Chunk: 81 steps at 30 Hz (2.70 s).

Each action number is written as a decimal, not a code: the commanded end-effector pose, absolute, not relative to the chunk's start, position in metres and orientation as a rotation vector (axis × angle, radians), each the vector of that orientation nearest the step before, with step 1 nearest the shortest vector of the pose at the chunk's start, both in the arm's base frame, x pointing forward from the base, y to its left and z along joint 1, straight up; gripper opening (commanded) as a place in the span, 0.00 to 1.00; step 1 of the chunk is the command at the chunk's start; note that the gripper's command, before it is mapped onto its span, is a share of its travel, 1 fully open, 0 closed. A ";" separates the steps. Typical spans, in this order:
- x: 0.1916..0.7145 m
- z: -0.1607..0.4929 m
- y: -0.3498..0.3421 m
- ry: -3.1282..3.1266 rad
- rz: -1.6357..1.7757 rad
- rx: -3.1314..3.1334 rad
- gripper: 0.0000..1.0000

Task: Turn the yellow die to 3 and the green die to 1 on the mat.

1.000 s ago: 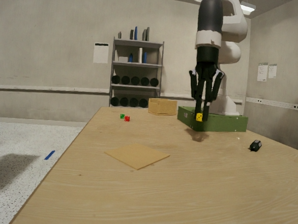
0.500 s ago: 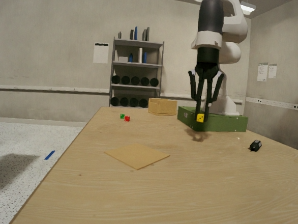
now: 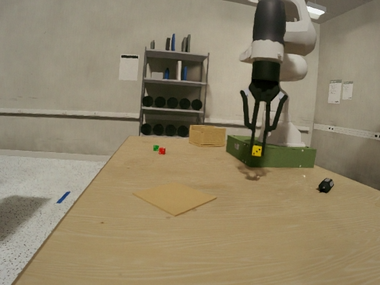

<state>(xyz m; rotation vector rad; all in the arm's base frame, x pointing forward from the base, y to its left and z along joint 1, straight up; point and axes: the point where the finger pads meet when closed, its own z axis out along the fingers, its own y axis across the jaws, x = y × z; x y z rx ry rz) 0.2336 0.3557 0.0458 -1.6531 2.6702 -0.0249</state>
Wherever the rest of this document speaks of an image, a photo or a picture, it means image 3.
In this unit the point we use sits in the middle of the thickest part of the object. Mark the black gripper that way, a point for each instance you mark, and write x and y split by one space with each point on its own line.
264 87

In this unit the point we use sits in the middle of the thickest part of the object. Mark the small wooden crate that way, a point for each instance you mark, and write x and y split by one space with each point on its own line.
205 137

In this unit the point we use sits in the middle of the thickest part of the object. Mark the tan flat mat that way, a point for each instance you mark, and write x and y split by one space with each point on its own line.
174 198

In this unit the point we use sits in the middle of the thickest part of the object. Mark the yellow die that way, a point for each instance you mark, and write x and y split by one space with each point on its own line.
256 151

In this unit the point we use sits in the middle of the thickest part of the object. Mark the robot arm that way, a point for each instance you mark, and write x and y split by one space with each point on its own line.
269 33

